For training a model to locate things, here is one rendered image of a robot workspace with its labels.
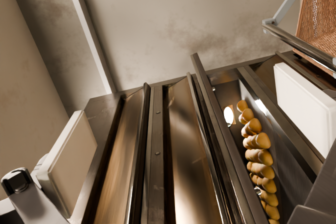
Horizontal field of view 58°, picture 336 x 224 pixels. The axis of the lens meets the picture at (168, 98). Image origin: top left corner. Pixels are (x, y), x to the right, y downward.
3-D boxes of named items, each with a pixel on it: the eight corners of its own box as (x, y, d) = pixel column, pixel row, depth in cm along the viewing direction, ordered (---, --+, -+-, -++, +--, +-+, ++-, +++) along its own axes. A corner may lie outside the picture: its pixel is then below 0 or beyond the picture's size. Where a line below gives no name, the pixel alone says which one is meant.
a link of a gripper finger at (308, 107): (327, 109, 13) (344, 105, 13) (272, 64, 20) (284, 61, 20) (329, 165, 14) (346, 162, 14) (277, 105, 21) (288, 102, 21)
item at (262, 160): (282, 235, 157) (272, 237, 157) (256, 176, 200) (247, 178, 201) (270, 137, 133) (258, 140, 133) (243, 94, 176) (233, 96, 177)
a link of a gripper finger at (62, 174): (71, 219, 15) (57, 222, 15) (98, 145, 22) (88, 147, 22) (48, 171, 14) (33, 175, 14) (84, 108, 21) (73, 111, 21)
